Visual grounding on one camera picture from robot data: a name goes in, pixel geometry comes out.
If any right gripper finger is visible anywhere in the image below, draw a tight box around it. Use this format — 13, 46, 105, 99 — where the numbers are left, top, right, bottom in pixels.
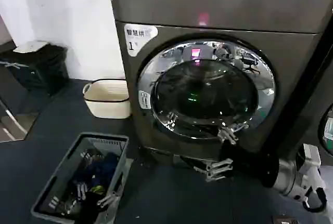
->
192, 123, 239, 146
179, 155, 234, 182

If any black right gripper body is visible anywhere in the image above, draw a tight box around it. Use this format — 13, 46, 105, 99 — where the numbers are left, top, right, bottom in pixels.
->
220, 139, 281, 188

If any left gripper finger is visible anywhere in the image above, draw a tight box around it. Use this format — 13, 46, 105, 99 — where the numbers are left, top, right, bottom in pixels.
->
96, 190, 119, 207
73, 174, 88, 200

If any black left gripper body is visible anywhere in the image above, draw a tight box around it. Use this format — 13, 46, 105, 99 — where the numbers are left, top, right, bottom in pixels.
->
71, 194, 106, 222

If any yellow-green small garment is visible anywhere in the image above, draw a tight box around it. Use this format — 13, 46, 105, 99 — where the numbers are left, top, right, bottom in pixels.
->
90, 184, 105, 194

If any grey plastic laundry basket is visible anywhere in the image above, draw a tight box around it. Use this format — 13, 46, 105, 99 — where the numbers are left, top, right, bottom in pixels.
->
30, 132, 130, 224

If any dark blue garment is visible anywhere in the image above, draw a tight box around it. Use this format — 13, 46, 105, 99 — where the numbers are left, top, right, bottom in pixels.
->
95, 152, 122, 186

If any round glass dryer door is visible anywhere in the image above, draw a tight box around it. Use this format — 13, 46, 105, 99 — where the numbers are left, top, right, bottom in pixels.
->
135, 33, 276, 146

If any white laundry basket black rim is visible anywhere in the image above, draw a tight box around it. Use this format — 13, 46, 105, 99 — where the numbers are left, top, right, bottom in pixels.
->
82, 78, 131, 119

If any grey dryer with partly seen door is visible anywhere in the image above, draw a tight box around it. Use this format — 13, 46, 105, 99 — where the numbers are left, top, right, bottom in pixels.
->
293, 8, 333, 173

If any small white door sticker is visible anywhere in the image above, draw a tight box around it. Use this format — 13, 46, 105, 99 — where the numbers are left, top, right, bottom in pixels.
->
139, 89, 152, 110

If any black storage bin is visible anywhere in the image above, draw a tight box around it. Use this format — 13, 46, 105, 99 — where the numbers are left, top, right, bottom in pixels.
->
0, 42, 69, 97

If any white number label sticker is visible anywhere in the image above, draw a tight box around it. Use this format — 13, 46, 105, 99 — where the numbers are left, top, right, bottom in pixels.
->
124, 23, 159, 58

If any grey front-load dryer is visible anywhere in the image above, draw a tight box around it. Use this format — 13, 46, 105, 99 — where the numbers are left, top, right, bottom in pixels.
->
108, 0, 333, 164

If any pale cardboard sheet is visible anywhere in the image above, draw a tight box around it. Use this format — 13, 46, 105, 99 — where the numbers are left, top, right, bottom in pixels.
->
12, 41, 50, 54

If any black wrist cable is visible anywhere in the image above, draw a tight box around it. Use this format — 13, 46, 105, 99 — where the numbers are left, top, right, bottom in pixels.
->
301, 186, 328, 208

